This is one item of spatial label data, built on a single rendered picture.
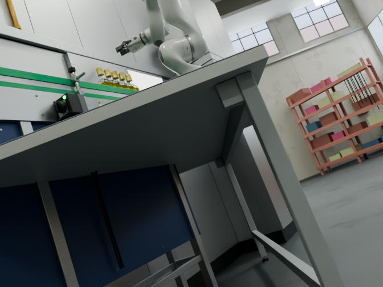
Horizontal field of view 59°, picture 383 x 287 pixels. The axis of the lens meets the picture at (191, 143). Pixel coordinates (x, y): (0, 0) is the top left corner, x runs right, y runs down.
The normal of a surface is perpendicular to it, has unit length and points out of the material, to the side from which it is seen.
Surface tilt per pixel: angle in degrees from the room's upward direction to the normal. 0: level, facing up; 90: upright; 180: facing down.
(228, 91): 90
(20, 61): 90
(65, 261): 90
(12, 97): 90
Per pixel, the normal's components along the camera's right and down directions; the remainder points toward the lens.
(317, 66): -0.07, -0.17
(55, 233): 0.79, -0.40
